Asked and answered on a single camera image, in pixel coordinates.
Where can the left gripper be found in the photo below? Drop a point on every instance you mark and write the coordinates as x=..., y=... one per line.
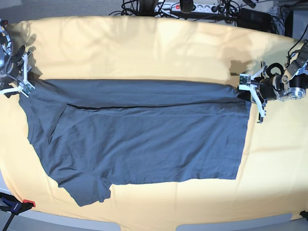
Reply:
x=259, y=86

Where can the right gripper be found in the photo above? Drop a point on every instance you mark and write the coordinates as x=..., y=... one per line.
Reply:
x=14, y=71

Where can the blue-grey T-shirt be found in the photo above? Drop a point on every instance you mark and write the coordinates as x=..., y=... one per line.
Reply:
x=91, y=134

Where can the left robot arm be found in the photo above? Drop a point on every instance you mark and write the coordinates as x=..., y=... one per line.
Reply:
x=276, y=81

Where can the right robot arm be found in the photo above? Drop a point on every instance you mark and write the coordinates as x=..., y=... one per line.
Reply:
x=5, y=39

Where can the black power adapter box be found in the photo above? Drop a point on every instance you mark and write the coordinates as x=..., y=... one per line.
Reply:
x=252, y=19

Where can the yellow table cloth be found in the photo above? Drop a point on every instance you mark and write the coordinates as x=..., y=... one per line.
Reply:
x=273, y=175

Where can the white power strip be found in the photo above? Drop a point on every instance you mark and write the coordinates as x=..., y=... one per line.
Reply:
x=197, y=8

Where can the blue clamp with red pad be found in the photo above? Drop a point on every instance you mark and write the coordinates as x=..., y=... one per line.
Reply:
x=9, y=203

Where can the black clamp right edge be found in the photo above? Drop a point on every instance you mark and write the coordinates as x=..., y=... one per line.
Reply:
x=304, y=214

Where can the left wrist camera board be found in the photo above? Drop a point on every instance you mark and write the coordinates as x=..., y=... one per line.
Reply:
x=244, y=82

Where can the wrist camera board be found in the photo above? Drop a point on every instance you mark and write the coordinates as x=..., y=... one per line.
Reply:
x=27, y=89
x=244, y=82

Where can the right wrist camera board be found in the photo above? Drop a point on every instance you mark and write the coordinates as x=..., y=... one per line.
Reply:
x=27, y=89

